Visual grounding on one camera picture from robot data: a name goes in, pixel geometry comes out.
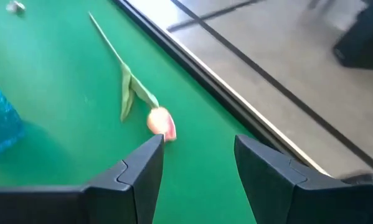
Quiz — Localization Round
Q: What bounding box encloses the teal textured glass vase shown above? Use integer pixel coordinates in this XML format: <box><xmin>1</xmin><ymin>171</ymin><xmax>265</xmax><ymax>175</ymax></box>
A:
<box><xmin>0</xmin><ymin>80</ymin><xmax>26</xmax><ymax>157</ymax></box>

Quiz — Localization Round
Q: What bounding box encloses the white fallen petal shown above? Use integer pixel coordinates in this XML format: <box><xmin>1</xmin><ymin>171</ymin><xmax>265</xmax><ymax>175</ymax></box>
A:
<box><xmin>5</xmin><ymin>0</ymin><xmax>27</xmax><ymax>14</ymax></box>

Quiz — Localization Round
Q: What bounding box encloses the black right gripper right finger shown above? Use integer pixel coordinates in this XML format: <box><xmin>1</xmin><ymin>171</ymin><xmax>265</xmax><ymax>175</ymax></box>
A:
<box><xmin>234</xmin><ymin>134</ymin><xmax>349</xmax><ymax>224</ymax></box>

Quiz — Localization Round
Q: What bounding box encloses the pink artificial tulip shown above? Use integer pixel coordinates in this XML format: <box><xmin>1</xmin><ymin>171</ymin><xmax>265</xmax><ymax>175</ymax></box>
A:
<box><xmin>88</xmin><ymin>11</ymin><xmax>177</xmax><ymax>142</ymax></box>

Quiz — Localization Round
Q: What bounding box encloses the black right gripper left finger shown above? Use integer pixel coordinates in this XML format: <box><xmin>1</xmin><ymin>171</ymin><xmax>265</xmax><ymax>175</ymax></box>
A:
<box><xmin>82</xmin><ymin>134</ymin><xmax>166</xmax><ymax>224</ymax></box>

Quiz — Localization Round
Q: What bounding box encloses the black table border frame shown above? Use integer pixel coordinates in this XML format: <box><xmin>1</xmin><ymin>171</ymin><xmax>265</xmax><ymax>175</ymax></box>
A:
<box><xmin>111</xmin><ymin>0</ymin><xmax>333</xmax><ymax>178</ymax></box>

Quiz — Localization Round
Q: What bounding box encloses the black floor box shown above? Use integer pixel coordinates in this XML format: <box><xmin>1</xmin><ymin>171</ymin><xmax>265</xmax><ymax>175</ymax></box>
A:
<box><xmin>332</xmin><ymin>0</ymin><xmax>373</xmax><ymax>71</ymax></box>

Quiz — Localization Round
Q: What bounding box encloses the green table mat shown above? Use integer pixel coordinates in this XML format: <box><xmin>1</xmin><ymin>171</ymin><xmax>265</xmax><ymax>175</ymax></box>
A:
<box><xmin>0</xmin><ymin>0</ymin><xmax>268</xmax><ymax>224</ymax></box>

